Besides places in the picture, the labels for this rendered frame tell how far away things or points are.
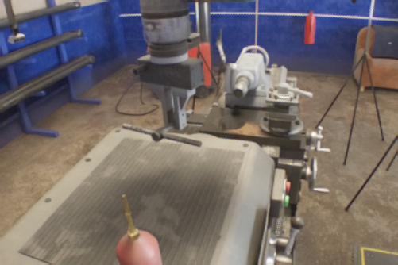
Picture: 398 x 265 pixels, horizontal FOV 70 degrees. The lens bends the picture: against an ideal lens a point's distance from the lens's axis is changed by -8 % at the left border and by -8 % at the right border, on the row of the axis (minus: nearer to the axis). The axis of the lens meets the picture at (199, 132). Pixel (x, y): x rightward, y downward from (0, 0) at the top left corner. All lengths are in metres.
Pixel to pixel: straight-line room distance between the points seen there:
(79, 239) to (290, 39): 5.25
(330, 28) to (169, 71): 5.07
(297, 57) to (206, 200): 5.15
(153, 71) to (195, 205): 0.28
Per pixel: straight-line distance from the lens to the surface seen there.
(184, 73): 0.58
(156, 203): 0.63
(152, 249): 0.47
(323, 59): 5.70
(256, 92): 2.12
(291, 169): 1.71
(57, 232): 0.64
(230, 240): 0.56
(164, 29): 0.56
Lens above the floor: 1.76
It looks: 29 degrees down
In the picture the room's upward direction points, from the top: 3 degrees counter-clockwise
